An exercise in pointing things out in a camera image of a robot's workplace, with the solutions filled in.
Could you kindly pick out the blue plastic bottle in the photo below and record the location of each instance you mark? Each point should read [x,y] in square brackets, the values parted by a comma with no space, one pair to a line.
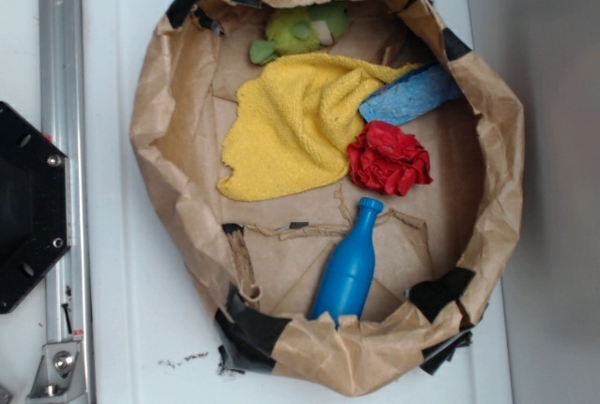
[349,273]

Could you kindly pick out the white plastic tray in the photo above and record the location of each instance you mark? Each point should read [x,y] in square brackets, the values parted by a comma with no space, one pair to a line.
[154,341]

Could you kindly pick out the crumpled red cloth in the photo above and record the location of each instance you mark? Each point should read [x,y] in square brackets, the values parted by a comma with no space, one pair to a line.
[384,158]

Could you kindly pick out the blue sponge block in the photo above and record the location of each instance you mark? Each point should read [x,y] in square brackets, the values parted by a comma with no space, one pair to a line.
[418,92]

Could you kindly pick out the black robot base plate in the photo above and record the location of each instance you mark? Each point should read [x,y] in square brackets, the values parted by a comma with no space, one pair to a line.
[34,214]

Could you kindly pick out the yellow terry cloth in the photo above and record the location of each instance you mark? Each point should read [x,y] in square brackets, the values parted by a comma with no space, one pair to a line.
[294,124]

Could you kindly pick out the green plush toy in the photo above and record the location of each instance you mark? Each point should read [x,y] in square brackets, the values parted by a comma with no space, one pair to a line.
[297,30]

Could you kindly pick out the metal corner bracket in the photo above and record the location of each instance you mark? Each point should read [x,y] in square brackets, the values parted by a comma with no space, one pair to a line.
[60,376]

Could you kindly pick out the brown paper bag bin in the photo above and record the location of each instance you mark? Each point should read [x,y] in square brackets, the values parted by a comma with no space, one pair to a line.
[440,249]

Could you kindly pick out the aluminium extrusion rail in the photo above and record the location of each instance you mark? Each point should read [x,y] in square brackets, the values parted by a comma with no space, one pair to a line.
[68,293]

